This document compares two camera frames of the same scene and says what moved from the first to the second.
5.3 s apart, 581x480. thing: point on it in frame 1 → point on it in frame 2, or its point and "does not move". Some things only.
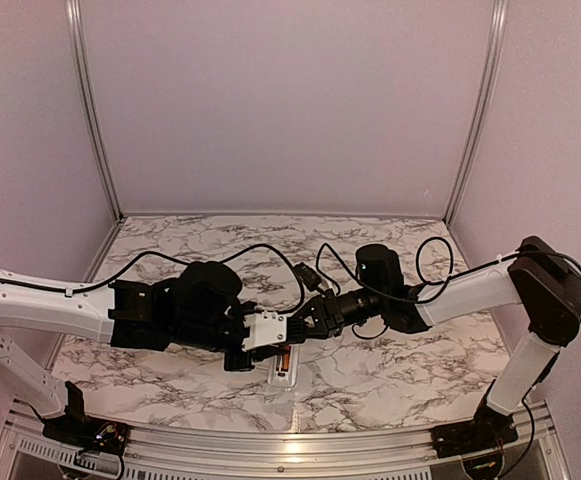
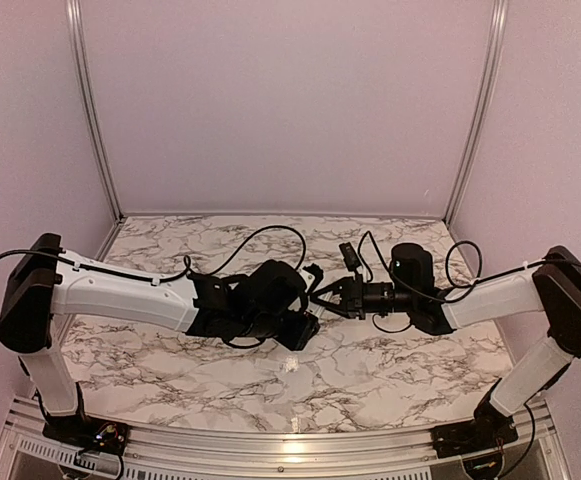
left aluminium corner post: (76, 28) does not move
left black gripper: (246, 364) → (299, 336)
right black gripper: (331, 316) → (354, 297)
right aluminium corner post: (488, 79) does not move
